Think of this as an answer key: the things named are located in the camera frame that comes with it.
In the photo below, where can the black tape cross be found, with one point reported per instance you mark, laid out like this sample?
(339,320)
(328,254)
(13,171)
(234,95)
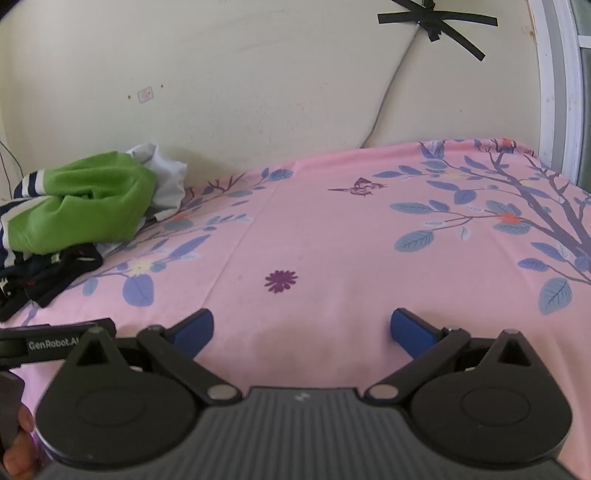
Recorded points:
(431,21)

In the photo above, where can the black patterned clothes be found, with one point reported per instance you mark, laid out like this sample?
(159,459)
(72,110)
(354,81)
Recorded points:
(51,272)

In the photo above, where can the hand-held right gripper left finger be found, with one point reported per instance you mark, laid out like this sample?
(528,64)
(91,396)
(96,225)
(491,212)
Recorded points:
(194,330)

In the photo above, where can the person's left hand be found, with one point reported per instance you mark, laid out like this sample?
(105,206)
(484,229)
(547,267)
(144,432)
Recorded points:
(21,443)

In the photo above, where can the green navy striped garment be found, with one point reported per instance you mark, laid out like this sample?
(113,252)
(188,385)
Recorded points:
(92,203)

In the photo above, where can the white cloth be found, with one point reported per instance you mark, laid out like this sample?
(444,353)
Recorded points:
(166,180)

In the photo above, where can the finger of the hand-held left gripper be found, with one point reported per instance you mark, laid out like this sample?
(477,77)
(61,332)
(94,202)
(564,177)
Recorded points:
(51,344)

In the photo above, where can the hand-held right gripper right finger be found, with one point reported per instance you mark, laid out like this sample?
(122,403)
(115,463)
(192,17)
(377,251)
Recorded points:
(411,330)

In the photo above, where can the white window frame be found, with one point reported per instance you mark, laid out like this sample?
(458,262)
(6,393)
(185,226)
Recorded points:
(561,69)

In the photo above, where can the pink floral bedsheet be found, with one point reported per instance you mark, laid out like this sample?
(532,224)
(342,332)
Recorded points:
(332,230)

